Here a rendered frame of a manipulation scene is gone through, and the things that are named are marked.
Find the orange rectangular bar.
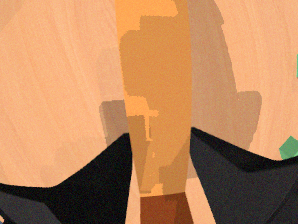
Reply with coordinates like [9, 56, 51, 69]
[114, 0, 194, 224]

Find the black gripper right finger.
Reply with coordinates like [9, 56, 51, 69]
[189, 127, 298, 224]

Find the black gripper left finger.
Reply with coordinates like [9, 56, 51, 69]
[0, 132, 133, 224]

